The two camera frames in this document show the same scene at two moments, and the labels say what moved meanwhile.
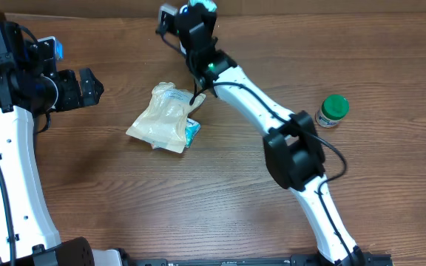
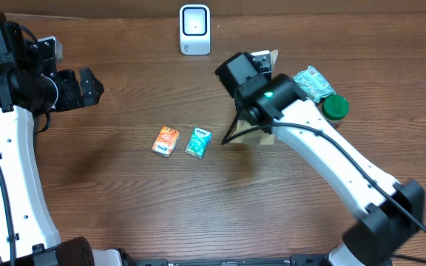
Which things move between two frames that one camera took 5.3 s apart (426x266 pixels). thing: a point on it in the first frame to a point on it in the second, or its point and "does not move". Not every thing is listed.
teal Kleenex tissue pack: x=191 y=129 to x=198 y=142
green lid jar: x=334 y=108 does not move
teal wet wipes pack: x=210 y=4 to x=313 y=83
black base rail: x=294 y=260 does not move
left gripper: x=75 y=97 does not move
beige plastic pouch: x=163 y=122 to x=264 y=136
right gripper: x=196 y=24 to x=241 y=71
